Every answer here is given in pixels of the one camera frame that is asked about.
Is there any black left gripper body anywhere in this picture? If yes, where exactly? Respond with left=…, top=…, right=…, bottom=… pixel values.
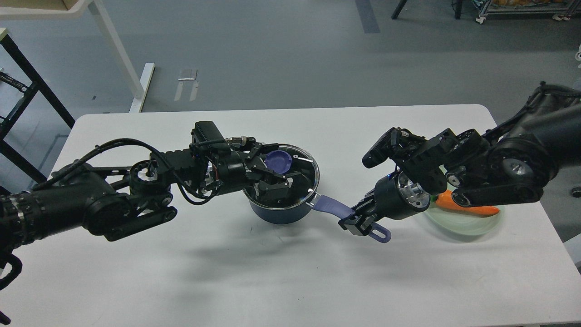
left=210, top=151, right=253, bottom=194

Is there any pale green plate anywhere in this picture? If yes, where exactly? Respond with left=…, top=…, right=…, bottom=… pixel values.
left=424, top=190, right=504, bottom=237

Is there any orange toy carrot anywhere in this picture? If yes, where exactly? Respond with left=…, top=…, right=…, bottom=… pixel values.
left=431, top=190, right=500, bottom=217

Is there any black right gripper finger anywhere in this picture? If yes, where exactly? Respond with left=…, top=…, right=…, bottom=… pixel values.
left=347, top=213, right=386, bottom=238
left=338, top=191, right=376, bottom=228

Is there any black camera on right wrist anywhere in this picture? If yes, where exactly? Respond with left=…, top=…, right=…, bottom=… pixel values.
left=362, top=128, right=399, bottom=169

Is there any black metal rack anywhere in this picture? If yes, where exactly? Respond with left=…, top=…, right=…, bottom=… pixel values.
left=0, top=28, right=75, bottom=183

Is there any glass lid with blue knob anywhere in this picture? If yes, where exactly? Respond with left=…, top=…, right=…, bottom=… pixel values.
left=254, top=144, right=320, bottom=208

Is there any blue pot with handle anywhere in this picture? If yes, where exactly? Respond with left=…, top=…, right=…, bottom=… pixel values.
left=250, top=190, right=391, bottom=243

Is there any black chair leg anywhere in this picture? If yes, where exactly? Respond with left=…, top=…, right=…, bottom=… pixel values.
left=391, top=0, right=408, bottom=20

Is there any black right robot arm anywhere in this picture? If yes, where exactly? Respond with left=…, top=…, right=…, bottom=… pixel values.
left=339, top=82, right=581, bottom=236

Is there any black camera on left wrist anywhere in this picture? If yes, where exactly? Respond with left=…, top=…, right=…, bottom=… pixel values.
left=190, top=121, right=230, bottom=153

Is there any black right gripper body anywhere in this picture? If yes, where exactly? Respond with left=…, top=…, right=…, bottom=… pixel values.
left=375, top=172, right=430, bottom=221

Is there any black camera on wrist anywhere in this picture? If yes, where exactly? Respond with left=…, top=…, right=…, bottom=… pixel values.
left=190, top=121, right=230, bottom=153
left=362, top=128, right=399, bottom=169

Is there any white table frame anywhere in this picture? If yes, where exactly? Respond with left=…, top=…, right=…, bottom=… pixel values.
left=0, top=0, right=156, bottom=114

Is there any metal cart with wheels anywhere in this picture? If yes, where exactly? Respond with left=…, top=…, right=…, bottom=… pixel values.
left=475, top=0, right=580, bottom=24

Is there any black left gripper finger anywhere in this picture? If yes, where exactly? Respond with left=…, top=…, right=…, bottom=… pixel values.
left=246, top=144, right=314, bottom=182
left=247, top=177, right=296, bottom=207

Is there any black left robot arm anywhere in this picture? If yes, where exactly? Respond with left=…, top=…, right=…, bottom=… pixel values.
left=1, top=137, right=320, bottom=288

